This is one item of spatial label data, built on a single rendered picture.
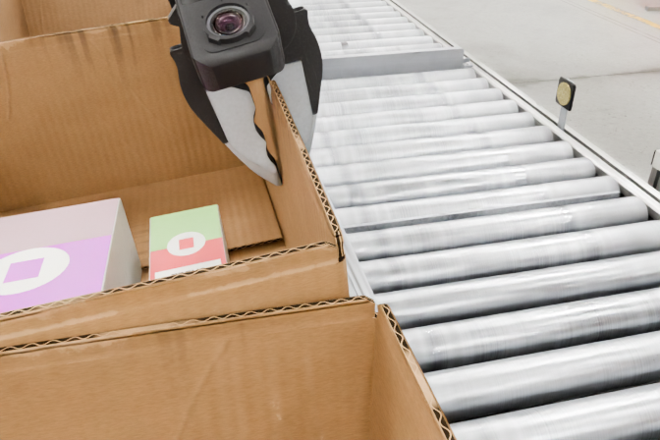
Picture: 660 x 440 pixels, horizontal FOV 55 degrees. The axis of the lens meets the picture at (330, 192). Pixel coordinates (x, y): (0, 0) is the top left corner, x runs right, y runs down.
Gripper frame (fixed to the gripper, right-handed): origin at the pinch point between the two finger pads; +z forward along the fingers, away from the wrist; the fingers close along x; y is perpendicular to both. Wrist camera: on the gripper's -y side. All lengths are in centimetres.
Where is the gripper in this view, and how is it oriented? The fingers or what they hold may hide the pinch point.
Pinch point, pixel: (285, 171)
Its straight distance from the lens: 45.1
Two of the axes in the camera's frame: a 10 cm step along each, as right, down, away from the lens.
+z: 2.3, 8.1, 5.3
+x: -9.5, 3.2, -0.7
